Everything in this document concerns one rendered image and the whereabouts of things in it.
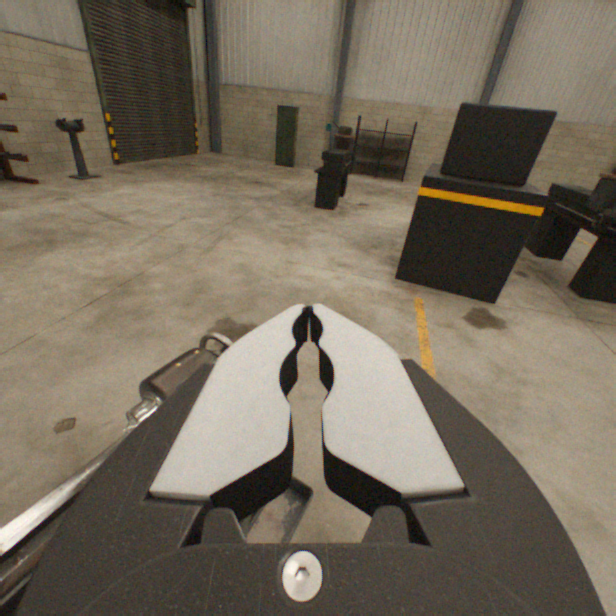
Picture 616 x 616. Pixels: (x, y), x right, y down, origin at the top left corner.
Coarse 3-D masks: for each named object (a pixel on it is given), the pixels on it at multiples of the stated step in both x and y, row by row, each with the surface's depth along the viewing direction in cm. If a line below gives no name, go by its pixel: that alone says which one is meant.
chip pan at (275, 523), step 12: (288, 492) 106; (276, 504) 102; (288, 504) 102; (300, 504) 103; (264, 516) 98; (276, 516) 99; (288, 516) 99; (252, 528) 95; (264, 528) 96; (276, 528) 96; (288, 528) 96; (252, 540) 93; (264, 540) 93; (276, 540) 93
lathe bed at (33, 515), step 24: (96, 456) 77; (72, 480) 72; (48, 504) 67; (24, 528) 63; (48, 528) 65; (0, 552) 59; (24, 552) 62; (0, 576) 58; (24, 576) 58; (0, 600) 56
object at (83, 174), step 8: (56, 120) 604; (64, 120) 603; (80, 120) 633; (64, 128) 609; (72, 128) 624; (80, 128) 643; (72, 136) 631; (72, 144) 638; (80, 152) 650; (80, 160) 654; (80, 168) 661; (72, 176) 661; (80, 176) 668; (88, 176) 675; (96, 176) 687
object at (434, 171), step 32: (480, 128) 322; (512, 128) 313; (544, 128) 304; (448, 160) 346; (480, 160) 335; (512, 160) 324; (448, 192) 325; (480, 192) 315; (512, 192) 305; (416, 224) 352; (448, 224) 340; (480, 224) 328; (512, 224) 317; (416, 256) 369; (448, 256) 355; (480, 256) 342; (512, 256) 330; (448, 288) 372; (480, 288) 358
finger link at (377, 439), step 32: (320, 320) 11; (320, 352) 10; (352, 352) 10; (384, 352) 9; (352, 384) 8; (384, 384) 8; (352, 416) 7; (384, 416) 7; (416, 416) 7; (352, 448) 7; (384, 448) 7; (416, 448) 7; (352, 480) 7; (384, 480) 6; (416, 480) 6; (448, 480) 6
